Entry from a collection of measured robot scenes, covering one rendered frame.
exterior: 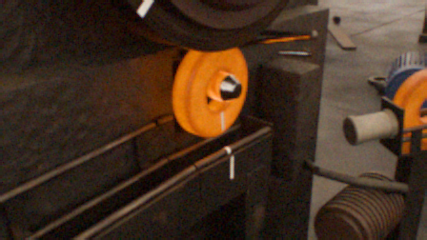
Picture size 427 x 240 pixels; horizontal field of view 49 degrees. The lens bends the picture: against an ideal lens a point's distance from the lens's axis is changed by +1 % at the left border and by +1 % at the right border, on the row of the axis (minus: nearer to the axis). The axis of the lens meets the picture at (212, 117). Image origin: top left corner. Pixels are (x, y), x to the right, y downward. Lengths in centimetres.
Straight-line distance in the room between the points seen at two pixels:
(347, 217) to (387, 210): 11
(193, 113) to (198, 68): 7
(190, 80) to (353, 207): 46
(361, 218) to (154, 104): 47
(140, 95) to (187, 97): 8
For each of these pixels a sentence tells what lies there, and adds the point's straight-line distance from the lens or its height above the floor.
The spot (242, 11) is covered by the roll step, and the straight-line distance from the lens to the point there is 68.
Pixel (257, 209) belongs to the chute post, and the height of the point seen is 57.
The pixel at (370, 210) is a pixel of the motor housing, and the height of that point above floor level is 52.
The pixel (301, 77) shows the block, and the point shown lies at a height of 79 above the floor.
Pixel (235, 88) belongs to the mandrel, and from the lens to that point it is 70.
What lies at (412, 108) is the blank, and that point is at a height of 71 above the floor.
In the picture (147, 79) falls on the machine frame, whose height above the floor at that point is 83.
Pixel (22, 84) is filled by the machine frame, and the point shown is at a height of 87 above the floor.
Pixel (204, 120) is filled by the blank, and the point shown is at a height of 77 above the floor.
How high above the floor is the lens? 105
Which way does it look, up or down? 23 degrees down
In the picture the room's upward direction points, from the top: straight up
